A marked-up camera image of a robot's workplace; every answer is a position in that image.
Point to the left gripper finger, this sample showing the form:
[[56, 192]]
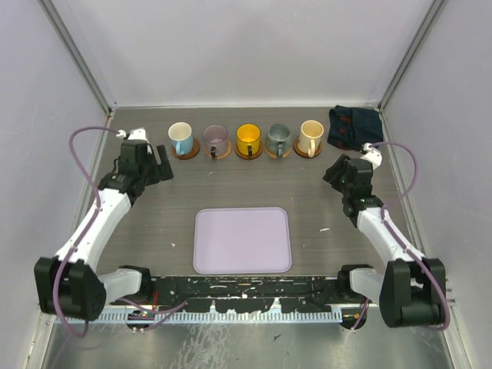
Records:
[[164, 167], [154, 153]]

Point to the dark wooden coaster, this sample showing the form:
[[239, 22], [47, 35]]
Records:
[[186, 149], [305, 154], [248, 157]]

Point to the purple glass cup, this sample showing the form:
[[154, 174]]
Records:
[[216, 140]]

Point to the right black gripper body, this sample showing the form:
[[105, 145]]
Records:
[[347, 194]]

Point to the woven rattan coaster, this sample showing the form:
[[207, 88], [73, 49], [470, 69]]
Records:
[[227, 153], [278, 153]]

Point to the cream yellow mug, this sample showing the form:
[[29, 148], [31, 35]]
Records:
[[311, 132]]

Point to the lilac plastic tray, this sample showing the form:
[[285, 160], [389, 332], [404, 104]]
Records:
[[242, 241]]

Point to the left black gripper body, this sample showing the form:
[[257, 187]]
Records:
[[149, 171]]

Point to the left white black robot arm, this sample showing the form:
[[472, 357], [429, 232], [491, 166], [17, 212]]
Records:
[[67, 283]]

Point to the dark blue folded cloth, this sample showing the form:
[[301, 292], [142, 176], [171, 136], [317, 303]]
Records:
[[351, 128]]

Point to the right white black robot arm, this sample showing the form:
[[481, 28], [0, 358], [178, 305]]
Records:
[[411, 292]]

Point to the grey ceramic mug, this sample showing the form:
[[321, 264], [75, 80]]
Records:
[[279, 136]]

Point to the slotted cable duct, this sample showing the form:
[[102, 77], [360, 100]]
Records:
[[120, 315]]

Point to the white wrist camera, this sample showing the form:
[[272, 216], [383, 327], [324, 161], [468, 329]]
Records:
[[138, 134], [371, 154]]

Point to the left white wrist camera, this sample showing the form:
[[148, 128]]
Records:
[[138, 134]]

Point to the white mug blue handle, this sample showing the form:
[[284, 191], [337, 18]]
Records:
[[180, 131]]

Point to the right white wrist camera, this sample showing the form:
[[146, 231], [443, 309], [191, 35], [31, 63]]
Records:
[[371, 154]]

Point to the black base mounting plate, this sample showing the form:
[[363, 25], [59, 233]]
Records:
[[244, 295]]

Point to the yellow glass mug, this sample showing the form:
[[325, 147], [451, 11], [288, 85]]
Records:
[[248, 140]]

